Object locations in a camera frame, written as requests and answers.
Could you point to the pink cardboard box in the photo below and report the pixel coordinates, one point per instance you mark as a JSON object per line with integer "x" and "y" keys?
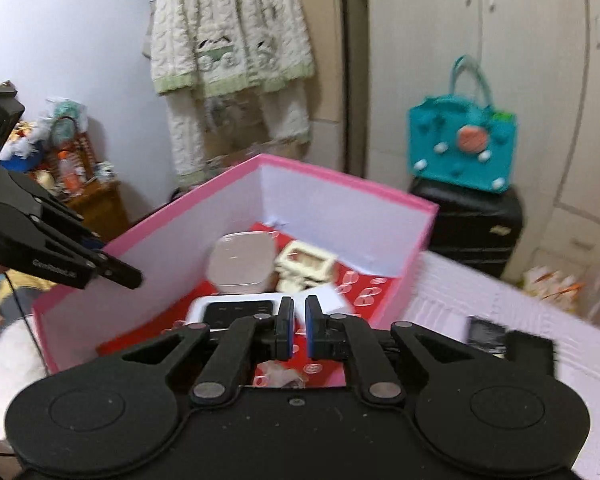
{"x": 355, "y": 225}

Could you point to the basket of toys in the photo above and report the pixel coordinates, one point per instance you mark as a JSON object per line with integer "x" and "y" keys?
{"x": 65, "y": 160}

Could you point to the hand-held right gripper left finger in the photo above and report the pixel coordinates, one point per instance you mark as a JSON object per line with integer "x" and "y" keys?
{"x": 284, "y": 330}

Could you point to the teal felt handbag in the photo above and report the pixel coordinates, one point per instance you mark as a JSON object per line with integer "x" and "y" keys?
{"x": 440, "y": 125}

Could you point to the beige wardrobe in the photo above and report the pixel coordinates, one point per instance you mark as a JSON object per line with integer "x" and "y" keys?
{"x": 530, "y": 60}

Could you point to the small white box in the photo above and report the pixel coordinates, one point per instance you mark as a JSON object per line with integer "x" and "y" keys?
{"x": 335, "y": 302}

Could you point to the pale pink rounded case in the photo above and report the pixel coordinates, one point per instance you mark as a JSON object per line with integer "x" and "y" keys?
{"x": 237, "y": 260}

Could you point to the tall cardboard box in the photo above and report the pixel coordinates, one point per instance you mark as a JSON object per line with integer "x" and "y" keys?
{"x": 330, "y": 100}

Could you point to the white green knit cardigan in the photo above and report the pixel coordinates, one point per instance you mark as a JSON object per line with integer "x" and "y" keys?
{"x": 230, "y": 35}

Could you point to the wooden cabinet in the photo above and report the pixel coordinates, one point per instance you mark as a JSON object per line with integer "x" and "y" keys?
{"x": 100, "y": 210}

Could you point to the cream plastic holder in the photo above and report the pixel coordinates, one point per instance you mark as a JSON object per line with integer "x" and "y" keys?
{"x": 325, "y": 270}

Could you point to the white device with dark screen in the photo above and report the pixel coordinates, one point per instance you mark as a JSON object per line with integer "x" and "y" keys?
{"x": 240, "y": 310}

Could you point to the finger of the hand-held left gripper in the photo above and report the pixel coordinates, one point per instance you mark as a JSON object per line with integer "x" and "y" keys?
{"x": 60, "y": 260}
{"x": 50, "y": 205}

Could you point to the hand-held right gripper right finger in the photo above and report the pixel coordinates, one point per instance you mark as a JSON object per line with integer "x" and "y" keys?
{"x": 314, "y": 332}

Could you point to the black plastic tray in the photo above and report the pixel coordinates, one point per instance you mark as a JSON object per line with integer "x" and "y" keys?
{"x": 530, "y": 352}

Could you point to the small black case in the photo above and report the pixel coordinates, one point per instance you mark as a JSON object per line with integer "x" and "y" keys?
{"x": 485, "y": 335}

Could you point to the striped tablecloth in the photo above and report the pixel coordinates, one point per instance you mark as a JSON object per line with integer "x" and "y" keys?
{"x": 480, "y": 290}

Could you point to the black suitcase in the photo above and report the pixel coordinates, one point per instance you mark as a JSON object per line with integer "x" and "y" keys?
{"x": 470, "y": 230}

